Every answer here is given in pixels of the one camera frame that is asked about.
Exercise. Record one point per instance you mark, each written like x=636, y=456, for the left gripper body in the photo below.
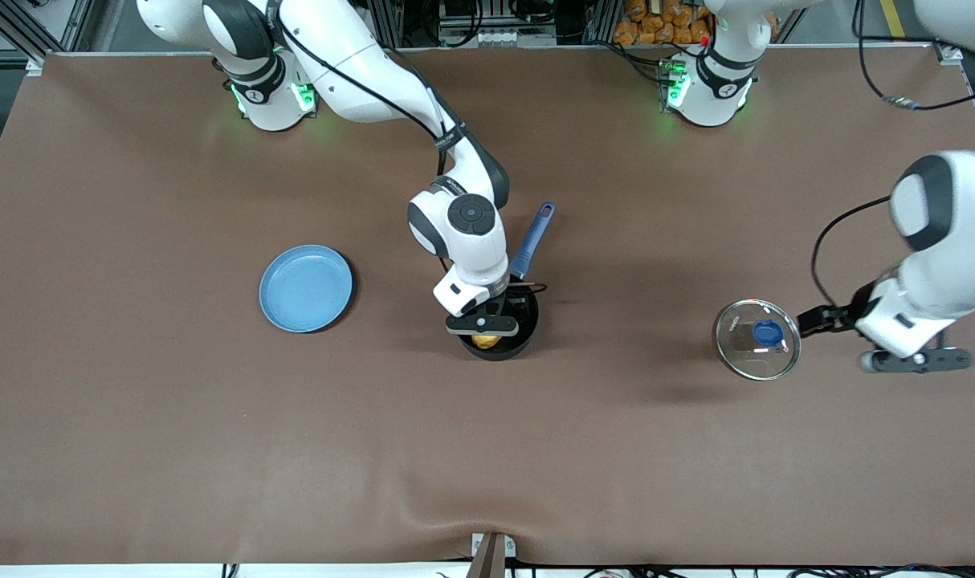
x=858, y=310

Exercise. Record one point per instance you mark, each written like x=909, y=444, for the yellow potato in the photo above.
x=487, y=341

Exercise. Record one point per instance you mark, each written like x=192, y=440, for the glass lid with blue knob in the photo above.
x=756, y=341

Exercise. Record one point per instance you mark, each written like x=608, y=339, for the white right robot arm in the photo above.
x=471, y=241

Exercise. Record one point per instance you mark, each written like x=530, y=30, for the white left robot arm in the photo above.
x=953, y=241

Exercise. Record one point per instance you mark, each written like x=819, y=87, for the blue round plate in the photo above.
x=307, y=289

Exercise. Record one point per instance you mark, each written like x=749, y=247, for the brown table cover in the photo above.
x=616, y=449

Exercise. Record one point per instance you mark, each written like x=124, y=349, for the green lit base connector box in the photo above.
x=307, y=92
x=672, y=84

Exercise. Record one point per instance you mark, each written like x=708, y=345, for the white terminal block strip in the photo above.
x=497, y=37

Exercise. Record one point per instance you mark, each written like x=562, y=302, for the black electronics box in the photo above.
x=495, y=12

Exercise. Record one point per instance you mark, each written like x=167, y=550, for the pile of orange items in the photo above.
x=656, y=24

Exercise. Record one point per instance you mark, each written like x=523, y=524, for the metal table clamp bracket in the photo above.
x=491, y=554

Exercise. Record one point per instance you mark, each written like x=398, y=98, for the aluminium frame strut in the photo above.
x=22, y=24
x=952, y=52

